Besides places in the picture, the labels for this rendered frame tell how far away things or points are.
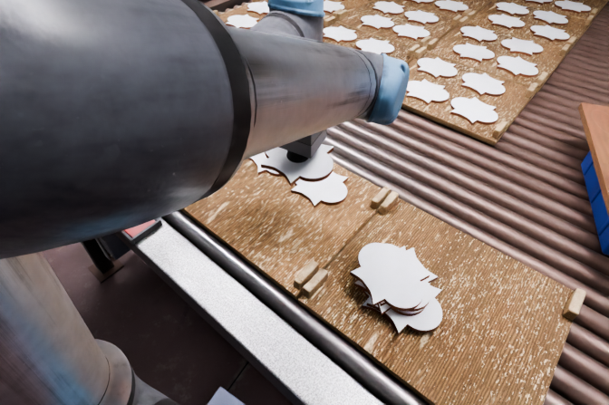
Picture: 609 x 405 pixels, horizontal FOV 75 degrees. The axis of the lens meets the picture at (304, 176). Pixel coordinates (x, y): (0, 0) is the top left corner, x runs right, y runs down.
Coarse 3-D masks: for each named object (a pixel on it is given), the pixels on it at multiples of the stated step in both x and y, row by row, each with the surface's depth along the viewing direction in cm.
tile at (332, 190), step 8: (336, 176) 97; (296, 184) 95; (304, 184) 95; (312, 184) 95; (320, 184) 95; (328, 184) 95; (336, 184) 95; (296, 192) 94; (304, 192) 93; (312, 192) 93; (320, 192) 93; (328, 192) 93; (336, 192) 93; (344, 192) 93; (312, 200) 91; (320, 200) 91; (328, 200) 91; (336, 200) 91
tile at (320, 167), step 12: (276, 156) 74; (324, 156) 74; (264, 168) 73; (276, 168) 72; (288, 168) 72; (300, 168) 72; (312, 168) 72; (324, 168) 72; (288, 180) 70; (312, 180) 70
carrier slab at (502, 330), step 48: (384, 240) 84; (432, 240) 84; (336, 288) 76; (480, 288) 76; (528, 288) 76; (384, 336) 69; (432, 336) 69; (480, 336) 69; (528, 336) 69; (432, 384) 64; (480, 384) 64; (528, 384) 64
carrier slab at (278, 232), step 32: (224, 192) 94; (256, 192) 94; (288, 192) 94; (352, 192) 94; (224, 224) 87; (256, 224) 87; (288, 224) 87; (320, 224) 87; (352, 224) 87; (256, 256) 81; (288, 256) 81; (320, 256) 81; (288, 288) 76
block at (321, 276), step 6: (324, 270) 76; (318, 276) 75; (324, 276) 75; (312, 282) 74; (318, 282) 74; (306, 288) 73; (312, 288) 73; (318, 288) 75; (306, 294) 74; (312, 294) 74
